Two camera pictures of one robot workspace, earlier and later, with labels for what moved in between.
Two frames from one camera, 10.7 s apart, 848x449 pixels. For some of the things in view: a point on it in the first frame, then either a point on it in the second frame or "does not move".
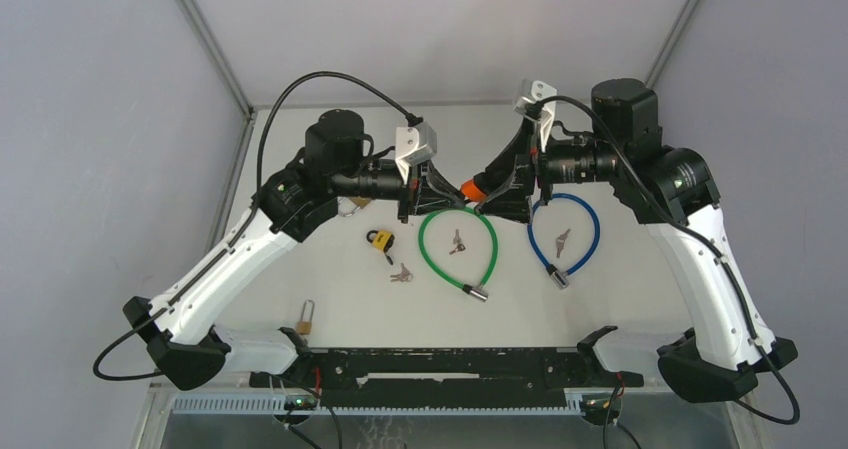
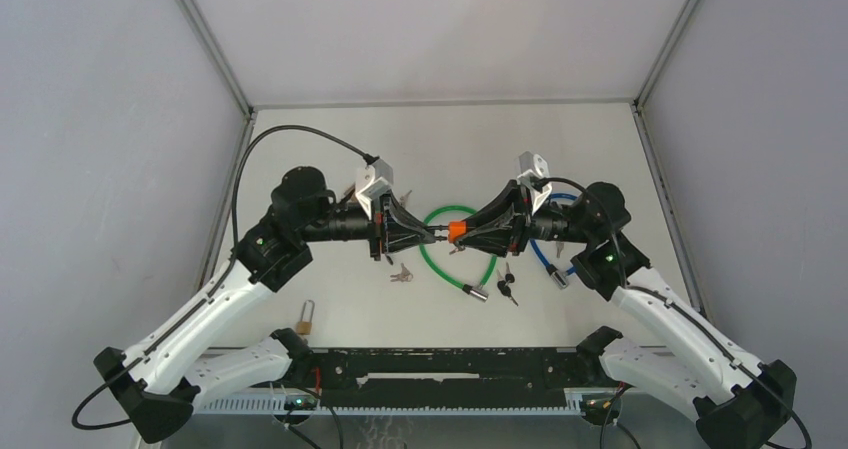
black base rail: (445, 378) does not move
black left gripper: (412, 200) → (395, 238)
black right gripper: (523, 161) → (510, 236)
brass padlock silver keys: (404, 276) does not move
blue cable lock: (561, 279) does not move
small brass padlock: (305, 327) does not move
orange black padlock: (471, 192) → (456, 228)
